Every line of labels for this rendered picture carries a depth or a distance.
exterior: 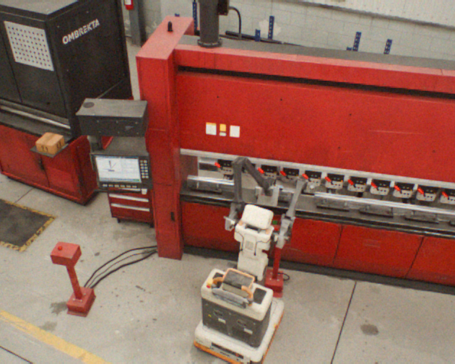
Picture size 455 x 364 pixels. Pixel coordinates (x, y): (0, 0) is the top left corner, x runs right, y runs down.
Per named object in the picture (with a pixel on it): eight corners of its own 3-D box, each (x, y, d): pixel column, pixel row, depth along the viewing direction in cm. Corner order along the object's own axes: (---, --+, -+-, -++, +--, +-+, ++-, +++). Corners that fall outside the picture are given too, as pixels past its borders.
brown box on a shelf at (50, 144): (29, 150, 475) (26, 140, 467) (47, 137, 493) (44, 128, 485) (52, 158, 466) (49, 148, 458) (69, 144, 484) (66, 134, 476)
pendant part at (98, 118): (94, 198, 404) (75, 114, 349) (100, 180, 423) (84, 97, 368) (152, 200, 403) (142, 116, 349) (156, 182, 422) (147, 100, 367)
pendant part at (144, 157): (100, 188, 393) (92, 154, 370) (103, 178, 402) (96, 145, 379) (152, 190, 392) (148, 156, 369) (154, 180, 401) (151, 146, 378)
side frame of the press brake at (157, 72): (158, 257, 496) (134, 55, 349) (178, 204, 561) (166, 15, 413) (180, 261, 493) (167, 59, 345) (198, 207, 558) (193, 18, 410)
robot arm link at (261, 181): (235, 160, 375) (245, 162, 368) (237, 154, 376) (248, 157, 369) (258, 188, 405) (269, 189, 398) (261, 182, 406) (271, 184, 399)
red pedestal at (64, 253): (66, 313, 441) (45, 256, 387) (77, 292, 459) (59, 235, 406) (86, 317, 438) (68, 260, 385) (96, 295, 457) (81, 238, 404)
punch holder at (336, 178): (325, 187, 421) (328, 172, 410) (325, 181, 427) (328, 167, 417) (341, 189, 419) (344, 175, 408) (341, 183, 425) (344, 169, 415)
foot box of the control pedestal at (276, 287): (262, 295, 461) (263, 288, 453) (264, 276, 480) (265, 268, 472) (282, 298, 459) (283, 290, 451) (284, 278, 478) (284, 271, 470)
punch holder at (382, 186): (370, 193, 416) (373, 179, 405) (369, 187, 422) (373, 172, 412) (386, 195, 414) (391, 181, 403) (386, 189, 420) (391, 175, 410)
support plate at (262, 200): (256, 204, 418) (256, 204, 417) (260, 185, 438) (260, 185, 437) (276, 207, 416) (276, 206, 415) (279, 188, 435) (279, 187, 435)
